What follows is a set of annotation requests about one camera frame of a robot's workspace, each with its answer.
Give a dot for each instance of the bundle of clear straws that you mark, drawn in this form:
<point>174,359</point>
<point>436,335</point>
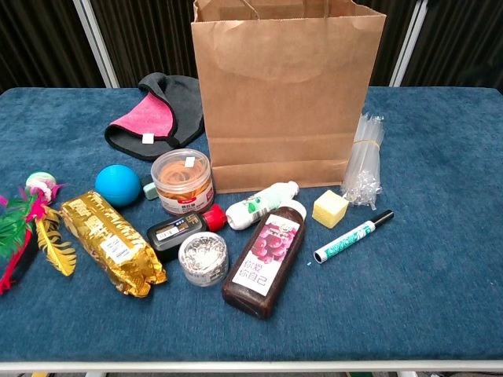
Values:
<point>365,157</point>

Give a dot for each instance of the blue ball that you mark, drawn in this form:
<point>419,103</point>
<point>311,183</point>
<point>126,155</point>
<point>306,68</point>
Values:
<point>118,185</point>

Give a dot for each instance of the gold foil packet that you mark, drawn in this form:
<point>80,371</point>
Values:
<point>106,239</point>

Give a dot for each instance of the brown paper bag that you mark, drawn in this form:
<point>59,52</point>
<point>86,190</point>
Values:
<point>283,98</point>

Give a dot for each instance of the white bottle green label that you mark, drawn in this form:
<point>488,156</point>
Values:
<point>259,204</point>

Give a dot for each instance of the clear jar of rubber bands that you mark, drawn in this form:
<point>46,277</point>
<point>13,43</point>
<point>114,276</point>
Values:
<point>182,184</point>

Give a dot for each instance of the brown bottle pink flower label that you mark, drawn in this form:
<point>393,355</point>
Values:
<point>263,259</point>

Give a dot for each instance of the yellow sponge cube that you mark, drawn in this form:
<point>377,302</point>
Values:
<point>330,210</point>

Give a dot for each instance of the round clear box of clips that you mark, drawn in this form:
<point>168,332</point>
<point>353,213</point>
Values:
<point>203,259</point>

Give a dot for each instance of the black ink bottle red cap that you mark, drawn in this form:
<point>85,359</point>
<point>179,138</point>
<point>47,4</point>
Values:
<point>177,233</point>

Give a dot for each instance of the small teal eraser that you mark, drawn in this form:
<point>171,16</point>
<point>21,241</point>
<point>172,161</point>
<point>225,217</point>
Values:
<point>150,190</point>

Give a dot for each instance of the grey and pink cloth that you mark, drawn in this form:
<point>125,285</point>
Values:
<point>184,102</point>

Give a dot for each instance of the green white marker pen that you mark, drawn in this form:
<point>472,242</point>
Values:
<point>349,239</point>

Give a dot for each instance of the dark pleated curtain panel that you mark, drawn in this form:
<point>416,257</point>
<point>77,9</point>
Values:
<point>39,39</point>
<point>463,39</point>
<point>149,39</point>
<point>397,23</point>

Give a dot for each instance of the blue felt table cover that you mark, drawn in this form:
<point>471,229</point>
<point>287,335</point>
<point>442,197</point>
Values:
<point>432,275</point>

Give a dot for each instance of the colourful feather toy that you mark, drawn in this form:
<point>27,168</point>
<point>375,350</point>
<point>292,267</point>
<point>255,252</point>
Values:
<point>23,220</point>

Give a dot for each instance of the white metal frame post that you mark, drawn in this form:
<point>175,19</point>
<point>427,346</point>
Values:
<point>408,43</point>
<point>97,43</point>

